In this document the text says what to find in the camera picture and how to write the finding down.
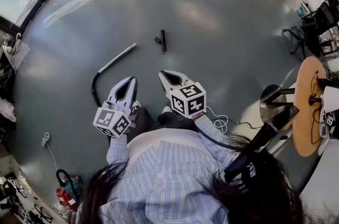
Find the clear umbrella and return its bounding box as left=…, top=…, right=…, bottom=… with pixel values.
left=3, top=32, right=30, bottom=73

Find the thin black table cable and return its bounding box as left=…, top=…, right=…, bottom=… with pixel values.
left=308, top=70, right=328, bottom=146

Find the person's right forearm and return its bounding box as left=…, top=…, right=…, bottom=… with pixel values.
left=192, top=113, right=239, bottom=163

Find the white coiled cable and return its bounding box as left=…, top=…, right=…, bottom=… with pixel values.
left=206, top=105, right=229, bottom=135

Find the silver vacuum wand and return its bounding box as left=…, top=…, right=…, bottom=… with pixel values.
left=98, top=42, right=138, bottom=74

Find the black vacuum hose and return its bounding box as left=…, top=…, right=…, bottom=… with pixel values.
left=56, top=71, right=112, bottom=202

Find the white floor cable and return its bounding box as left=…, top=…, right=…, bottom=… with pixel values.
left=41, top=132, right=58, bottom=172

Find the striped light blue shirt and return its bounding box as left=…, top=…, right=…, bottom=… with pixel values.
left=75, top=135, right=239, bottom=224

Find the person's left shoe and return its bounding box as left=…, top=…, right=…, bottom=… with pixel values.
left=131, top=100, right=143, bottom=113

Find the black vacuum floor nozzle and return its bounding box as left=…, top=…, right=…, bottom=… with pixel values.
left=154, top=29, right=169, bottom=53

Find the white plastic bag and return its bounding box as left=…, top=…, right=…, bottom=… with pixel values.
left=0, top=97, right=17, bottom=123

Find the black office chair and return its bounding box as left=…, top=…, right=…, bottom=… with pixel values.
left=282, top=0, right=339, bottom=61

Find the red and teal vacuum cleaner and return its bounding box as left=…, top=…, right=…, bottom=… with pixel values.
left=55, top=175, right=83, bottom=210

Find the person's left forearm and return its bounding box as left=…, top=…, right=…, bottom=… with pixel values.
left=105, top=134, right=130, bottom=165

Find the person's left leg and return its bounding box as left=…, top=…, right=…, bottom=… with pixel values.
left=128, top=106, right=162, bottom=144

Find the round wooden table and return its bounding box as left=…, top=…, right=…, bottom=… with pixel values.
left=259, top=56, right=329, bottom=157

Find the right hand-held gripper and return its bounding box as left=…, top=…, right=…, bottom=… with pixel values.
left=158, top=69, right=207, bottom=120

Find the thick black gripper cable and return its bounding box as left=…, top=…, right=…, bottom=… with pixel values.
left=195, top=124, right=240, bottom=151

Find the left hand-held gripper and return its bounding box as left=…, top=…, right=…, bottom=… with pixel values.
left=92, top=76, right=140, bottom=139

